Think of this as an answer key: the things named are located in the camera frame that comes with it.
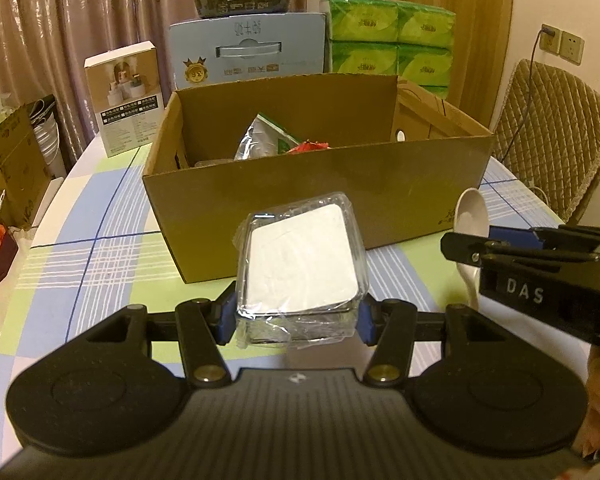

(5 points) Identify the white plastic spoon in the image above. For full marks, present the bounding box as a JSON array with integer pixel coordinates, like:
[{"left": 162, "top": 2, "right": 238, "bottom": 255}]
[{"left": 453, "top": 188, "right": 490, "bottom": 311}]

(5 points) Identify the clear white box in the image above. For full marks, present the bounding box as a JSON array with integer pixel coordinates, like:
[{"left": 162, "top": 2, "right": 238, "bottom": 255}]
[{"left": 234, "top": 192, "right": 370, "bottom": 348}]

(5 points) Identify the silver green tea pouch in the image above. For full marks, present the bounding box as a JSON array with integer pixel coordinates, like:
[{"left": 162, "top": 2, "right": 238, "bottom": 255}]
[{"left": 234, "top": 114, "right": 300, "bottom": 160}]

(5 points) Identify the right human hand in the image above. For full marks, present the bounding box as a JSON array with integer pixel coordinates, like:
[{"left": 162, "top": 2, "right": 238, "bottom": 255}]
[{"left": 573, "top": 346, "right": 600, "bottom": 456}]

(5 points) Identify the quilted brown chair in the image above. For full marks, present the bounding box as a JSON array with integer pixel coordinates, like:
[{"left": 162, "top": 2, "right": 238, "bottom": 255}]
[{"left": 494, "top": 58, "right": 600, "bottom": 224}]

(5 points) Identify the red candy packet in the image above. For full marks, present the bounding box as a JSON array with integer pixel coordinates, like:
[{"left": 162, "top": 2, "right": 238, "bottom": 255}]
[{"left": 288, "top": 141, "right": 329, "bottom": 154}]

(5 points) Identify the brown cardboard floor box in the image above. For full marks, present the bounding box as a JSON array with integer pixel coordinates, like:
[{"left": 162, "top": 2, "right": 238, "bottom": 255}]
[{"left": 0, "top": 93, "right": 61, "bottom": 229}]

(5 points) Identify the white photo product box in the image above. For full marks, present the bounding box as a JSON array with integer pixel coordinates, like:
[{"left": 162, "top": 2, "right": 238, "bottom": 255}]
[{"left": 84, "top": 41, "right": 164, "bottom": 157}]

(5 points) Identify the green tissue pack bundle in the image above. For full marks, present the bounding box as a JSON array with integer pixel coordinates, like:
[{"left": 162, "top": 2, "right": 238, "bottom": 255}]
[{"left": 321, "top": 0, "right": 456, "bottom": 99}]

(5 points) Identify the light blue carton box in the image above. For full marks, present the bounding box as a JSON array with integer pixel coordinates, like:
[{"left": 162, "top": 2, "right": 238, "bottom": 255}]
[{"left": 169, "top": 12, "right": 326, "bottom": 90}]

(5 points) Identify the brown curtain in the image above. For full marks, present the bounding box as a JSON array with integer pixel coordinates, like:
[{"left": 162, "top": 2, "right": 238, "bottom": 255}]
[{"left": 0, "top": 0, "right": 197, "bottom": 166}]

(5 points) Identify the wall power socket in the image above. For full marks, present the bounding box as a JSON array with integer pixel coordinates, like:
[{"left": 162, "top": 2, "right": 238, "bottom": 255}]
[{"left": 540, "top": 24, "right": 585, "bottom": 66}]

